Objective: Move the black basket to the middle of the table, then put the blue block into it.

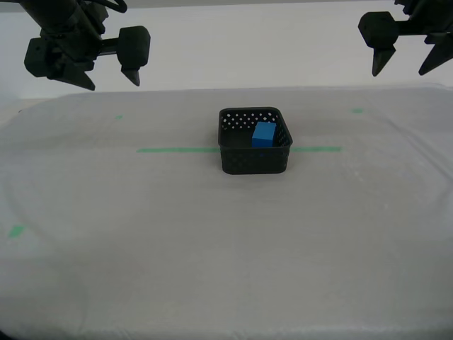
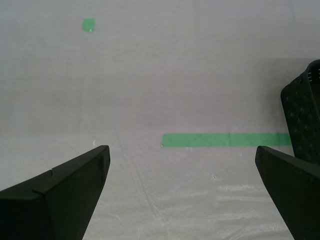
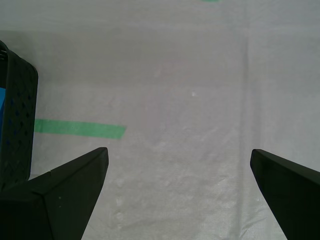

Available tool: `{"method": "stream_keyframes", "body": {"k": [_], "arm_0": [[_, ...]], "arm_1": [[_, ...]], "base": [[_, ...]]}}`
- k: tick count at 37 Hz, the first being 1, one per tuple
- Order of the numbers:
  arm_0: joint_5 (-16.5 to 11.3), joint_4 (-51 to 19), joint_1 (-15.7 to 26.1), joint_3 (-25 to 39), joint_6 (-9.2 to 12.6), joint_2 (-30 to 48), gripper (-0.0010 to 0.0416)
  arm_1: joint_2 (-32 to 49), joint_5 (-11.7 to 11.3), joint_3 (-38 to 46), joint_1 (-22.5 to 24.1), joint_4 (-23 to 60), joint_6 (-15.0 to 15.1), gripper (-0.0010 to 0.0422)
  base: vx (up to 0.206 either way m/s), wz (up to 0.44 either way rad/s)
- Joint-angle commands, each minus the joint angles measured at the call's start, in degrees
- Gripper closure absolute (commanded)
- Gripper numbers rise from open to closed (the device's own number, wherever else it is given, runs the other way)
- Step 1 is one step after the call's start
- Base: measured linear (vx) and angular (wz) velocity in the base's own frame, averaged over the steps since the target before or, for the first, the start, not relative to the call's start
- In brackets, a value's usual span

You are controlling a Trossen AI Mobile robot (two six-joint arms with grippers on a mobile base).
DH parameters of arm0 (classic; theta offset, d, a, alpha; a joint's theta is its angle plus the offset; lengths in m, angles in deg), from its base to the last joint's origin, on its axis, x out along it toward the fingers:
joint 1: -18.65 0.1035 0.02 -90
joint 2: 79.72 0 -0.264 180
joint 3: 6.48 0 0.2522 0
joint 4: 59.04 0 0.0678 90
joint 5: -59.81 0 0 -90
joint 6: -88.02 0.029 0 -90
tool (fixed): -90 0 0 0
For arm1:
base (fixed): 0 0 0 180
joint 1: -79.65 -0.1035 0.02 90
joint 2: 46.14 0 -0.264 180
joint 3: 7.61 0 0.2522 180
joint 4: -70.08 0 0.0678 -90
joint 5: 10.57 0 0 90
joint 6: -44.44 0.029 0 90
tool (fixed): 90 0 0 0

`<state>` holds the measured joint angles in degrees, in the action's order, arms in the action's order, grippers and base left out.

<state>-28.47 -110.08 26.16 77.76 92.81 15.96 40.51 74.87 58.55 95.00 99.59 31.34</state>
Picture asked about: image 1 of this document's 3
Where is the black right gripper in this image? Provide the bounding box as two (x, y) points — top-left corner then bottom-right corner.
(357, 0), (453, 78)

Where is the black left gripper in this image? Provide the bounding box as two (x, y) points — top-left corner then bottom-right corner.
(23, 20), (151, 91)

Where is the blue rectangular block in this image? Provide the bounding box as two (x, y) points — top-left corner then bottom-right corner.
(251, 121), (277, 148)

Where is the black perforated plastic basket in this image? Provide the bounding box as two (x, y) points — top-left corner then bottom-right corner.
(217, 106), (294, 176)

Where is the long green tape strip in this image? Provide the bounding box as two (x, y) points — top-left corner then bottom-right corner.
(136, 145), (343, 154)

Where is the white woven table cloth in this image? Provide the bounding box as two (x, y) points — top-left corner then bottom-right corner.
(0, 81), (453, 340)

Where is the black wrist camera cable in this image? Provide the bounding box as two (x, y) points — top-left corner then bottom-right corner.
(90, 0), (128, 14)

